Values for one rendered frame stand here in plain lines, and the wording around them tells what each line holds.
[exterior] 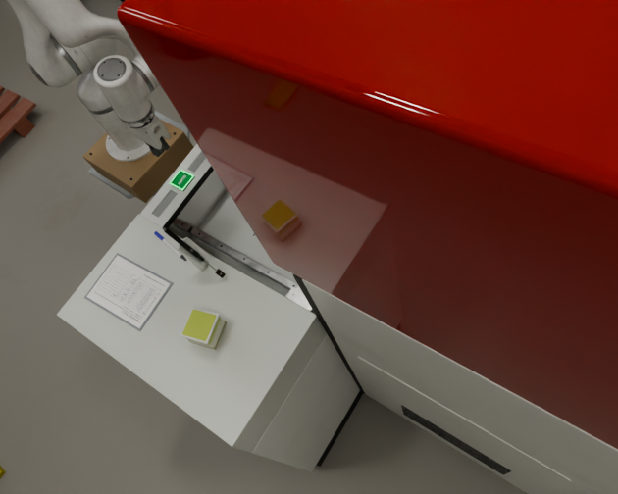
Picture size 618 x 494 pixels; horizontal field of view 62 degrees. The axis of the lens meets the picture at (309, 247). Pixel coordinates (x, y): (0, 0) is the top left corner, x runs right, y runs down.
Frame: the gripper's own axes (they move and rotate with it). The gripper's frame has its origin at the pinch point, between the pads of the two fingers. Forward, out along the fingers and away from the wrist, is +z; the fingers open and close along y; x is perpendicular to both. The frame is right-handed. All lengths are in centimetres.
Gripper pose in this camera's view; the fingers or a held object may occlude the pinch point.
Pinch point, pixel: (157, 148)
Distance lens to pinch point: 146.2
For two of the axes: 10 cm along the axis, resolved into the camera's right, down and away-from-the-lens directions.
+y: -8.4, -5.0, 2.1
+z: 0.3, 3.5, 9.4
